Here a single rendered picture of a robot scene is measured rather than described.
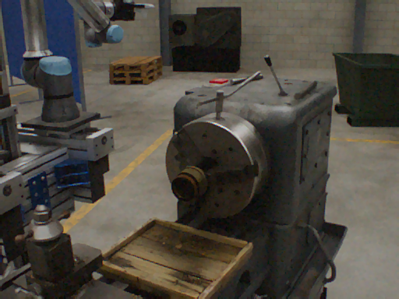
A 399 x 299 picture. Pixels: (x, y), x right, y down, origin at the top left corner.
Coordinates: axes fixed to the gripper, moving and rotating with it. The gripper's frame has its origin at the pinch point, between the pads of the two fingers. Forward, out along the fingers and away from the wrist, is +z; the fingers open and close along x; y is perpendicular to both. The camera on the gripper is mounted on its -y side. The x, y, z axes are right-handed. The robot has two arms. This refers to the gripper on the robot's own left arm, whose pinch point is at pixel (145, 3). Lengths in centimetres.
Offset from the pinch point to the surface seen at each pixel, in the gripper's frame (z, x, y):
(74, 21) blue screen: 180, -363, 68
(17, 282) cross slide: -107, 84, 50
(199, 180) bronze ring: -55, 93, 36
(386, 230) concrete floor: 154, 95, 146
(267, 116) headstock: -26, 93, 23
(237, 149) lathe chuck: -43, 95, 29
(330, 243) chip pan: 26, 103, 91
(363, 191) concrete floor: 209, 52, 152
